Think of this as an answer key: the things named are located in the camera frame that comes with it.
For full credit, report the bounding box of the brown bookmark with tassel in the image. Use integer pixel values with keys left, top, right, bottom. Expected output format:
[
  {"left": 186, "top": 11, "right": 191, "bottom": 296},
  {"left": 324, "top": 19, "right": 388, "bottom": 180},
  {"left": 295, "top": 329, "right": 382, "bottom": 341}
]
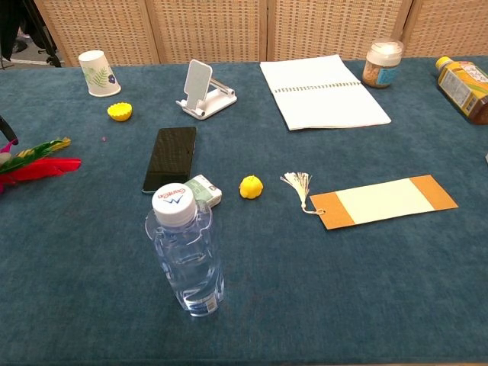
[{"left": 280, "top": 172, "right": 459, "bottom": 231}]

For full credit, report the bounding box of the small yellow ball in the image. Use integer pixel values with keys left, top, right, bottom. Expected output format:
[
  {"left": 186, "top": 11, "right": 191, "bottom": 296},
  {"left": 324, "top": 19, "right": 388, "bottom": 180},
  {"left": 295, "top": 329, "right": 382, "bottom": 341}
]
[{"left": 239, "top": 174, "right": 265, "bottom": 200}]

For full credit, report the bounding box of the blue table cloth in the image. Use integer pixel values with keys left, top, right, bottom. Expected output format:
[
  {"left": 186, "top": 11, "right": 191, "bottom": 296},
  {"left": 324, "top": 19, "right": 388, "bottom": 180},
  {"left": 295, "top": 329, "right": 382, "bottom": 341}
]
[{"left": 0, "top": 56, "right": 488, "bottom": 366}]

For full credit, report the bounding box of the yellow capped tea bottle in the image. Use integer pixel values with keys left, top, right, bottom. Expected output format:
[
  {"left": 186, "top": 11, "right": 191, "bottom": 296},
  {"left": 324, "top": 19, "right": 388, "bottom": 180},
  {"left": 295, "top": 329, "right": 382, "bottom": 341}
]
[{"left": 435, "top": 56, "right": 488, "bottom": 126}]

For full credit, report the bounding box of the white lidded snack jar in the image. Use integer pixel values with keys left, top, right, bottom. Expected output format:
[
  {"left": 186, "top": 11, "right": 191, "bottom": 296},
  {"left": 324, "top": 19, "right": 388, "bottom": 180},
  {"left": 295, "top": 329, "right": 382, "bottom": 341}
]
[{"left": 361, "top": 37, "right": 405, "bottom": 89}]

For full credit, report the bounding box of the green playing card box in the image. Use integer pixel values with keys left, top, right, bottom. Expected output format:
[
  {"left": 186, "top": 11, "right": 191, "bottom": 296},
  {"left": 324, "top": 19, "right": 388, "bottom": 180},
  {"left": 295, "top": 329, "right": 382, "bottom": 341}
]
[{"left": 184, "top": 174, "right": 223, "bottom": 210}]

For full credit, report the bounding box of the clear water bottle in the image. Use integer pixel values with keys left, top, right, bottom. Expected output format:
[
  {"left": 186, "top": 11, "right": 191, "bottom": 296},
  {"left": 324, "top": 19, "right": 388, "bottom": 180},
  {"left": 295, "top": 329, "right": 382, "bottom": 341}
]
[{"left": 144, "top": 182, "right": 226, "bottom": 318}]

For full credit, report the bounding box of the yellow fluted cap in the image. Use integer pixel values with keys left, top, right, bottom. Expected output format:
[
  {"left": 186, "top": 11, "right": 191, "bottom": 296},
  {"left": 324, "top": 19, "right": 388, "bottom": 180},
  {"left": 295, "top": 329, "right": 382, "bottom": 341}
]
[{"left": 107, "top": 101, "right": 134, "bottom": 123}]

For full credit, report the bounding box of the white spiral notebook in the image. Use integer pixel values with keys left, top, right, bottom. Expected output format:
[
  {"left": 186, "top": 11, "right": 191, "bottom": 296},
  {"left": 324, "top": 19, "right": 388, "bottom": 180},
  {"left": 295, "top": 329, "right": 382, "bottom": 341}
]
[{"left": 259, "top": 54, "right": 393, "bottom": 132}]

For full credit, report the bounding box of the white phone stand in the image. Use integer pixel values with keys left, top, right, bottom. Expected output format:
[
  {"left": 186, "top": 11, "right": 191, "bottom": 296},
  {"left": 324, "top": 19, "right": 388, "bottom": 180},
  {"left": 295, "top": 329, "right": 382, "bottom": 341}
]
[{"left": 175, "top": 59, "right": 238, "bottom": 121}]

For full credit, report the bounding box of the woven folding screen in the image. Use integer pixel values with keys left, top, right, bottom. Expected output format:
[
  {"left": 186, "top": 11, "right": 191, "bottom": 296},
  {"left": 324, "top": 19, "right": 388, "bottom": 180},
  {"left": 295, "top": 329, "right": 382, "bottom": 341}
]
[{"left": 33, "top": 0, "right": 488, "bottom": 68}]

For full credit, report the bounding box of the black smartphone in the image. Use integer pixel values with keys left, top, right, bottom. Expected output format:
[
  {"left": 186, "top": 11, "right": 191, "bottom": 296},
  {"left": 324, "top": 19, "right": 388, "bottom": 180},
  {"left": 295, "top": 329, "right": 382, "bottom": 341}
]
[{"left": 142, "top": 127, "right": 197, "bottom": 195}]

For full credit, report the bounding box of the black tripod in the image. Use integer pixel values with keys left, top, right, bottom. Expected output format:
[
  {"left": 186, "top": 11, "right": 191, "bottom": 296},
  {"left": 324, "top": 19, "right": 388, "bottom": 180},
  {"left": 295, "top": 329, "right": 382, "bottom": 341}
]
[{"left": 21, "top": 0, "right": 63, "bottom": 69}]

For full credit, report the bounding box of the colorful feather shuttlecock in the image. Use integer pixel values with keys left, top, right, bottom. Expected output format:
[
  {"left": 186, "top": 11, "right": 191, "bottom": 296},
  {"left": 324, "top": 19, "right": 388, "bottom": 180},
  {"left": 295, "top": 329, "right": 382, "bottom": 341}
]
[{"left": 0, "top": 136, "right": 82, "bottom": 194}]

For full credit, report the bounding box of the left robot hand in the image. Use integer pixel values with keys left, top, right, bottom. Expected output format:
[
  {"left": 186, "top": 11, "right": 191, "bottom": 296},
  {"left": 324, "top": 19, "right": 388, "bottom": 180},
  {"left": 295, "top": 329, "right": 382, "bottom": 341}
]
[{"left": 0, "top": 113, "right": 19, "bottom": 165}]

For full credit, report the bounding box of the white paper cup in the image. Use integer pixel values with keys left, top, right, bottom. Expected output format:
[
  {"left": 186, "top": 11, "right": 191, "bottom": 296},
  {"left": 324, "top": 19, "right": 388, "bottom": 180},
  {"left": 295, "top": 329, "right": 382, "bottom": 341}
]
[{"left": 78, "top": 50, "right": 122, "bottom": 98}]

